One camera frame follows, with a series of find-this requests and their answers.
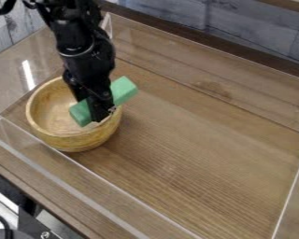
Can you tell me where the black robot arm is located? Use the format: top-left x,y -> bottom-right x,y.
0,0 -> 117,122

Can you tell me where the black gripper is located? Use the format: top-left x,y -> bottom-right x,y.
57,29 -> 118,123

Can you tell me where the clear acrylic corner bracket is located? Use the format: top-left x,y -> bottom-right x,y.
102,13 -> 114,37

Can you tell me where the wooden bowl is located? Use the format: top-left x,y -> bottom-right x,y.
26,77 -> 123,152

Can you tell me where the black cable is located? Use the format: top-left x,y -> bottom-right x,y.
0,212 -> 12,239

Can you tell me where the clear acrylic tray wall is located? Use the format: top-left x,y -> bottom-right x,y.
0,17 -> 299,239

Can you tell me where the green rectangular block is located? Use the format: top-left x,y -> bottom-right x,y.
69,77 -> 139,127

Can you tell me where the black metal table bracket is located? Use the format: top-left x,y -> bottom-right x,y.
18,206 -> 65,239

